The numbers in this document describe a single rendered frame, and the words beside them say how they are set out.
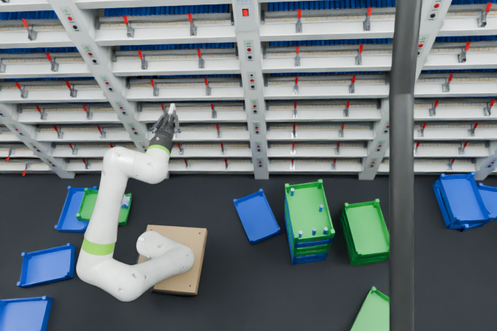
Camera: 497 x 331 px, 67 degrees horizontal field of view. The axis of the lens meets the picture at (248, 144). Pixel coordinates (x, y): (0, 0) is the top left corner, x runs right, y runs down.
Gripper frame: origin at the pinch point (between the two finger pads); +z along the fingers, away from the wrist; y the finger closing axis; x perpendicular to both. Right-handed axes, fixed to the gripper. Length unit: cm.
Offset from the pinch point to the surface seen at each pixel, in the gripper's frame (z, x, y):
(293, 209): -8, -62, 55
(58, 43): 13, 27, -47
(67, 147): 38, -61, -90
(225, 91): 23.1, -6.9, 20.8
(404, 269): -107, 67, 61
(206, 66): 18.0, 10.8, 14.7
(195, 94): 22.0, -7.6, 5.9
